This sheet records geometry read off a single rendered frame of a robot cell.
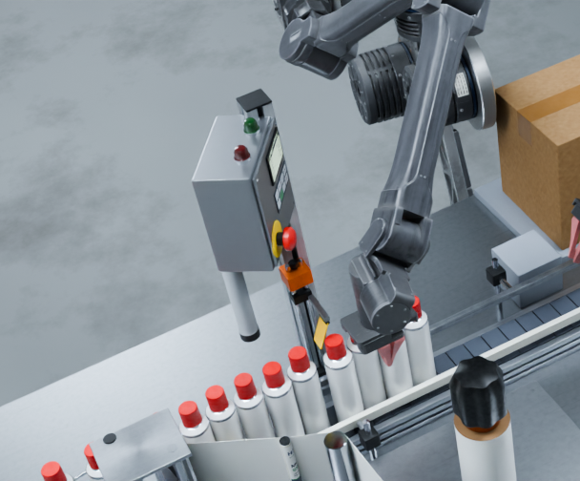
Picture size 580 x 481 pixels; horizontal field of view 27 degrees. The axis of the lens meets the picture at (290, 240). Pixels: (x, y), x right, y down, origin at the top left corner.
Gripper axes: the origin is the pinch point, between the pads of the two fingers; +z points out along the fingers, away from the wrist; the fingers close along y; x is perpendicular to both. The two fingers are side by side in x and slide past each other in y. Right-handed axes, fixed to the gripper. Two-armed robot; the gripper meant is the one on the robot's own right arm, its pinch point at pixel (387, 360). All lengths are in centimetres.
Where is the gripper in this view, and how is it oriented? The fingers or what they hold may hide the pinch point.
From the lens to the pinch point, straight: 185.3
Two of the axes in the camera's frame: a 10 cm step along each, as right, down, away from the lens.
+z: 1.9, 7.6, 6.2
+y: 8.9, -4.0, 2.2
